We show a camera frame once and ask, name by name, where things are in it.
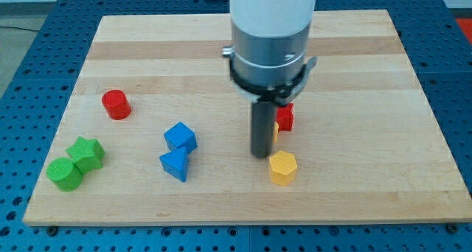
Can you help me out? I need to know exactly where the yellow hexagon block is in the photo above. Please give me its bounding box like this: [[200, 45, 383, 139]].
[[268, 150, 298, 186]]

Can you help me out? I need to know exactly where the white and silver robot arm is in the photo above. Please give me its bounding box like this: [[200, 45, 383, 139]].
[[229, 0, 316, 86]]

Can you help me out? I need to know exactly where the red star block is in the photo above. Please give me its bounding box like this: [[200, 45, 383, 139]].
[[276, 102, 294, 131]]

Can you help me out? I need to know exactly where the green star block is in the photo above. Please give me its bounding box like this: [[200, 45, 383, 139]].
[[66, 136, 105, 175]]

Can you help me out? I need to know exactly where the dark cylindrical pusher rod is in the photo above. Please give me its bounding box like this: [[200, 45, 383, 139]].
[[251, 102, 277, 158]]

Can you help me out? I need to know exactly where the yellow block behind rod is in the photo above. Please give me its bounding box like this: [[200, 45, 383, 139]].
[[273, 122, 280, 143]]

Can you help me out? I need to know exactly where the blue cube block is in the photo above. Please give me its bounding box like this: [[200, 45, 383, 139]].
[[164, 122, 198, 153]]

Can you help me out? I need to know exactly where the blue triangle block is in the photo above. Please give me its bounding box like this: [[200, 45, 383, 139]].
[[159, 147, 190, 182]]

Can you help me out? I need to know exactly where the wooden board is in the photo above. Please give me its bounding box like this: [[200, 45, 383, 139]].
[[24, 10, 471, 226]]

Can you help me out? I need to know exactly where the red cylinder block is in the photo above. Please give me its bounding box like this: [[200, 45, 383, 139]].
[[102, 89, 132, 120]]

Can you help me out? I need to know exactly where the green cylinder block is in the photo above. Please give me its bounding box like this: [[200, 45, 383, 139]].
[[46, 158, 83, 192]]

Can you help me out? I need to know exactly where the black clamp ring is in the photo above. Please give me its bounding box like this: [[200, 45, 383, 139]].
[[228, 55, 319, 108]]

